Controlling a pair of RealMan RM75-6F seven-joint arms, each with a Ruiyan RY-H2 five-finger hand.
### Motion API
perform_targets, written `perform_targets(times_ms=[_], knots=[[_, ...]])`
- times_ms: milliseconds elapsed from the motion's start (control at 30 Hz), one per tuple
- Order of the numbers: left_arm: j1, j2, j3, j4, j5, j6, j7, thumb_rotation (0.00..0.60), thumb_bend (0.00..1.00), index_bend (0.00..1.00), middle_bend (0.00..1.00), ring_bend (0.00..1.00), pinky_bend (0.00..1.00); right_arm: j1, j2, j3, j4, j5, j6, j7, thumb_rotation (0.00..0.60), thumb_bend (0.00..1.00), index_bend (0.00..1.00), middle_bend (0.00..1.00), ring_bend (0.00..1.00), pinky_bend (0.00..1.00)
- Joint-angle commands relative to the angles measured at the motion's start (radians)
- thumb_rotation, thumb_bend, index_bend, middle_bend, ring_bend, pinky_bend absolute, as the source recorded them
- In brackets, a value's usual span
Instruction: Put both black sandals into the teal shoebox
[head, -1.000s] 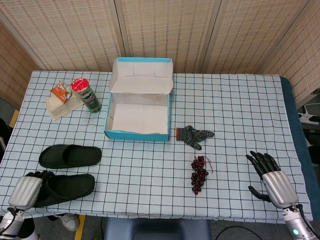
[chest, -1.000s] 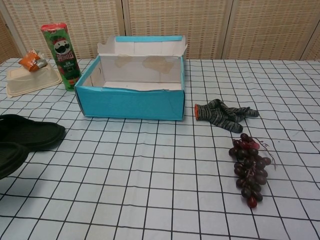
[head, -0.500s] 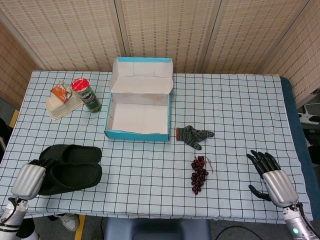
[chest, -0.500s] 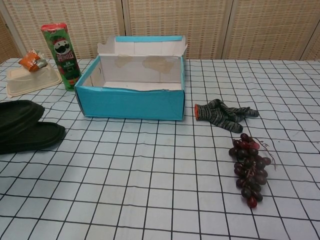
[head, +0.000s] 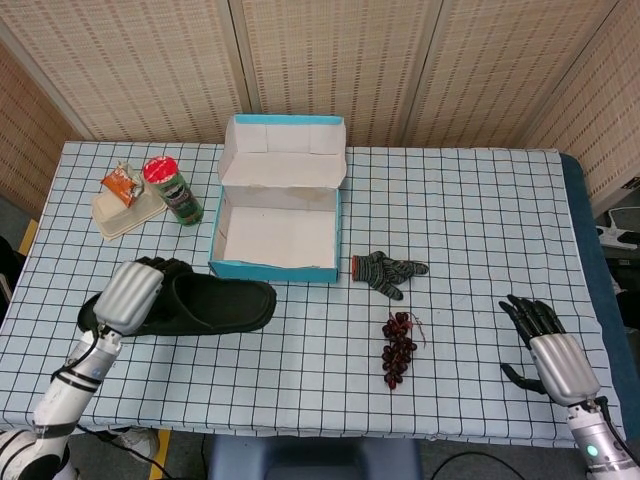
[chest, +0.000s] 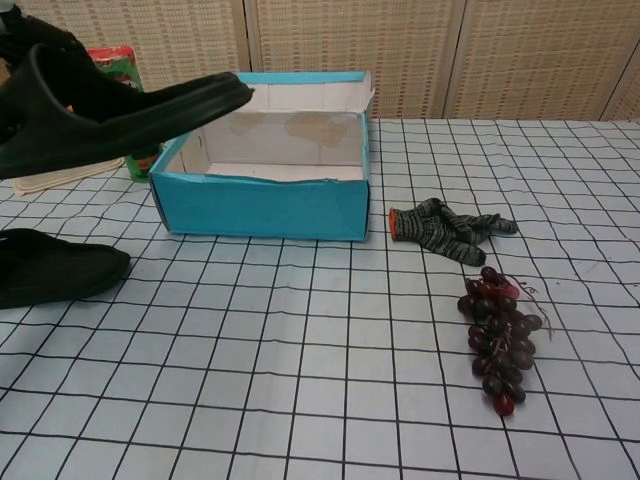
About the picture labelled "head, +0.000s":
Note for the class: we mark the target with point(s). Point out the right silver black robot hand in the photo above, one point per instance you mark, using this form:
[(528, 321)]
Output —
[(562, 367)]

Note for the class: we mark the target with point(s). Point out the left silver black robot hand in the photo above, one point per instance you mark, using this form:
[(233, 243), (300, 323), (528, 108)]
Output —
[(130, 300)]

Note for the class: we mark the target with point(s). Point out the teal cardboard shoe box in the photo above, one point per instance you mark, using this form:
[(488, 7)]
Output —
[(280, 235)]

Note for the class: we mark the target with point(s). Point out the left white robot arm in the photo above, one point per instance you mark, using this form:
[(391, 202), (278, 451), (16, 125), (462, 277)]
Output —
[(65, 390)]

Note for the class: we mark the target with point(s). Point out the green chips can red lid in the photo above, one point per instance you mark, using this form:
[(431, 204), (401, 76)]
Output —
[(180, 200)]

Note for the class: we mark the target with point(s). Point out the orange snack packet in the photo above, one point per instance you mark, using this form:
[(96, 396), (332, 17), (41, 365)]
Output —
[(122, 182)]

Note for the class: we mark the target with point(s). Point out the black bulky object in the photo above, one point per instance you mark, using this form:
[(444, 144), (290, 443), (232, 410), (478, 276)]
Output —
[(7, 260)]

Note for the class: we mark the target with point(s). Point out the white sneaker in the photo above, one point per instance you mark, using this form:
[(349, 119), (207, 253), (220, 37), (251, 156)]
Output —
[(137, 442)]

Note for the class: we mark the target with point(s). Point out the dark red grape bunch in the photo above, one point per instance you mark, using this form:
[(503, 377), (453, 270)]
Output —
[(397, 350)]

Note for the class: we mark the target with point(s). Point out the blue checkered tablecloth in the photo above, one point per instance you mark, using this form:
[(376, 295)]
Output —
[(300, 360)]

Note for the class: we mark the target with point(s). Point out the grey striped knit glove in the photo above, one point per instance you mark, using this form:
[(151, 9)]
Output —
[(380, 270)]

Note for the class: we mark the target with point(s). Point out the blue padded chair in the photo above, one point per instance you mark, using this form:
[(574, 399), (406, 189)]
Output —
[(310, 460)]

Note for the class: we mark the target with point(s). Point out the bamboo folding screen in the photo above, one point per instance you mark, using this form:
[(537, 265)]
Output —
[(325, 60)]

